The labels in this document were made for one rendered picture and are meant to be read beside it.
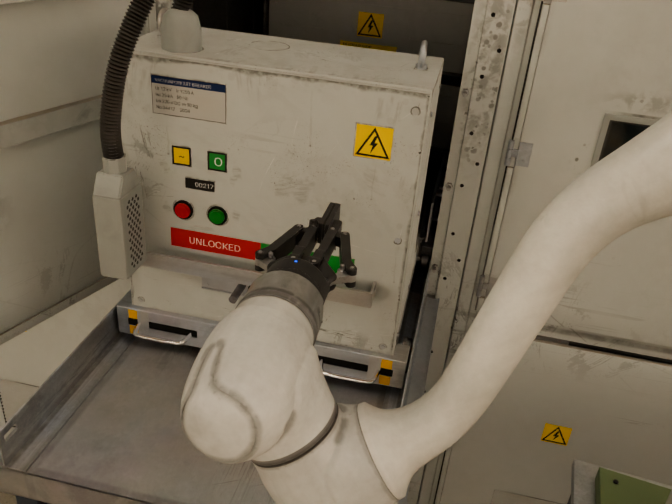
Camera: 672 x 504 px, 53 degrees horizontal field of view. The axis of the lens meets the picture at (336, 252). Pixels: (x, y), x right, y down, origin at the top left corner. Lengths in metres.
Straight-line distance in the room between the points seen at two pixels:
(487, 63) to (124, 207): 0.69
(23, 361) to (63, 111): 0.91
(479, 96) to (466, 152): 0.11
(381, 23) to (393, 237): 0.98
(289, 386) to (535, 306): 0.23
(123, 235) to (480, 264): 0.75
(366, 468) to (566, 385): 0.99
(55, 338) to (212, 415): 1.38
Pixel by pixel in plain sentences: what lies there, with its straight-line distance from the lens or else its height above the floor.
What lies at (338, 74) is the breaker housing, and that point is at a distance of 1.02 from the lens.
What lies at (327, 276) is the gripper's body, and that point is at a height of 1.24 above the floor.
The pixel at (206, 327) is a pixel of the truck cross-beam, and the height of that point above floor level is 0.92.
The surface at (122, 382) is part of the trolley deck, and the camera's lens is 1.25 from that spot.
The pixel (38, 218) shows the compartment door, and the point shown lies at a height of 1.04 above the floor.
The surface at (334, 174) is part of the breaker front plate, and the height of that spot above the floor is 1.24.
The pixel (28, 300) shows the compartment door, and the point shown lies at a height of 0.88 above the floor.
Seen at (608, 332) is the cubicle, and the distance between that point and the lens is 1.54.
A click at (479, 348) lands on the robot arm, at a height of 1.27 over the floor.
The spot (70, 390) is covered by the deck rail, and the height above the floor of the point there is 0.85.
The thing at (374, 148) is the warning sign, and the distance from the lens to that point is 1.01.
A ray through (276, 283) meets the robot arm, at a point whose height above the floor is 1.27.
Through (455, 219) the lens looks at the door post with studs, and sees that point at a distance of 1.42.
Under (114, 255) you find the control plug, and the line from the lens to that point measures 1.12.
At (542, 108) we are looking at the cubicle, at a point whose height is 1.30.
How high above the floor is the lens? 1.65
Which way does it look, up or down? 29 degrees down
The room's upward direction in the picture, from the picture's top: 5 degrees clockwise
